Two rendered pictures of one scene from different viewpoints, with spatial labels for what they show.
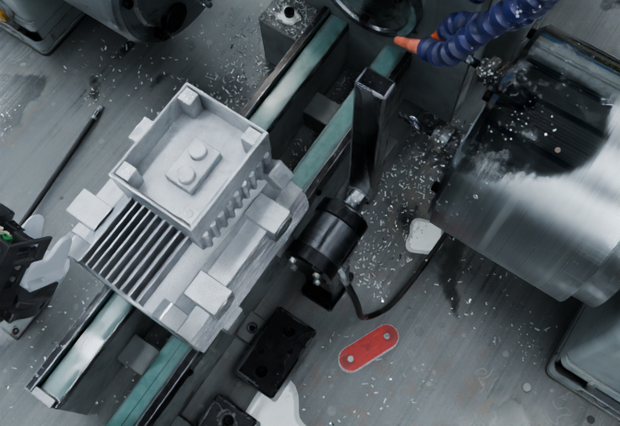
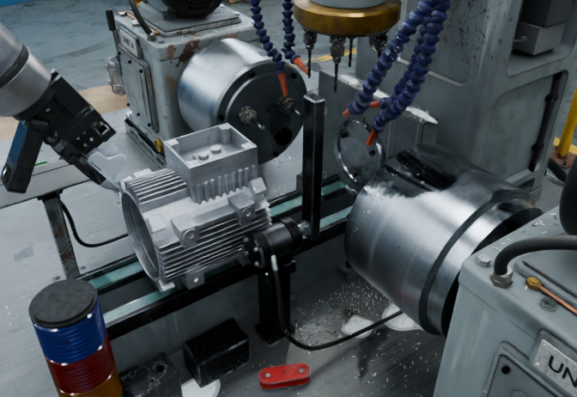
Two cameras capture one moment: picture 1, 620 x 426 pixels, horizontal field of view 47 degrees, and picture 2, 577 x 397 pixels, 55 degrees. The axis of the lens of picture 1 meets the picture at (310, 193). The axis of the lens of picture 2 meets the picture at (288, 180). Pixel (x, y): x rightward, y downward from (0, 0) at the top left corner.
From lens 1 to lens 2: 0.52 m
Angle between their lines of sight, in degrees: 37
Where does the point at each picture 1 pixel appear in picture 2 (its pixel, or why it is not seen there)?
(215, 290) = (188, 222)
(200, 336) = (167, 251)
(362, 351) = (278, 373)
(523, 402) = not seen: outside the picture
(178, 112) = (216, 138)
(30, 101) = not seen: hidden behind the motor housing
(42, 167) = not seen: hidden behind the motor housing
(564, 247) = (416, 245)
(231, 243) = (212, 210)
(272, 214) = (243, 201)
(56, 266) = (110, 172)
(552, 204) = (412, 213)
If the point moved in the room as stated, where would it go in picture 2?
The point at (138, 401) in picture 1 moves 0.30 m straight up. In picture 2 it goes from (110, 318) to (69, 156)
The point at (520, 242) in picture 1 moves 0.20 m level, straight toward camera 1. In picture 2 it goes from (391, 246) to (260, 290)
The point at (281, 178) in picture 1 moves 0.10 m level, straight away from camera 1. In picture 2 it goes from (258, 186) to (271, 155)
